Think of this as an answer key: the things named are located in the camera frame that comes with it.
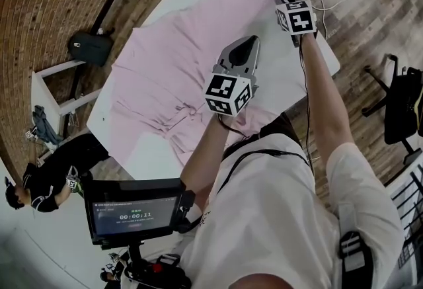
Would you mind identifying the black shoulder strap pack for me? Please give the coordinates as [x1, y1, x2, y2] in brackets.
[338, 230, 375, 282]

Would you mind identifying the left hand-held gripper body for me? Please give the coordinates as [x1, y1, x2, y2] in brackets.
[202, 35, 262, 118]

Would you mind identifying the person's left forearm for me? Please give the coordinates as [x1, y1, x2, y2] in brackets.
[180, 110, 247, 202]

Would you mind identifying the white frame stand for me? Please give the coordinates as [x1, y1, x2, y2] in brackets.
[30, 59, 104, 124]

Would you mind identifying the black office chair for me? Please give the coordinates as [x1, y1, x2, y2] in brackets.
[361, 54, 423, 157]

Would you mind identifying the person's right forearm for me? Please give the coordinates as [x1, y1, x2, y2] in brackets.
[299, 34, 356, 156]

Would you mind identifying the white metal railing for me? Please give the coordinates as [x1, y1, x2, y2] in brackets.
[389, 151, 423, 270]

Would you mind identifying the pink clothing item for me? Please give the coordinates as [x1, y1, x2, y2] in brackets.
[110, 0, 282, 170]

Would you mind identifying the black backpack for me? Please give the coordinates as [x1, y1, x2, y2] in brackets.
[67, 30, 114, 67]

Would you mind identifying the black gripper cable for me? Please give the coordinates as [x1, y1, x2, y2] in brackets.
[216, 113, 254, 140]
[298, 35, 315, 179]

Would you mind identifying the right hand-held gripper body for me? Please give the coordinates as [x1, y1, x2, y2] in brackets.
[275, 0, 319, 48]

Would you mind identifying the grey-blue crumpled cloth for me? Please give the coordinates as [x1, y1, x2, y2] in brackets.
[32, 104, 64, 147]

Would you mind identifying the black monitor mount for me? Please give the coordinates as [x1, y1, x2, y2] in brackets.
[122, 240, 193, 289]

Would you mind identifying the person's white shirt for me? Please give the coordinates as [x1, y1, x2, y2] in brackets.
[180, 134, 406, 289]

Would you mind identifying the black monitor screen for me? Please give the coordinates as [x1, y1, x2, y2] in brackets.
[81, 177, 188, 246]

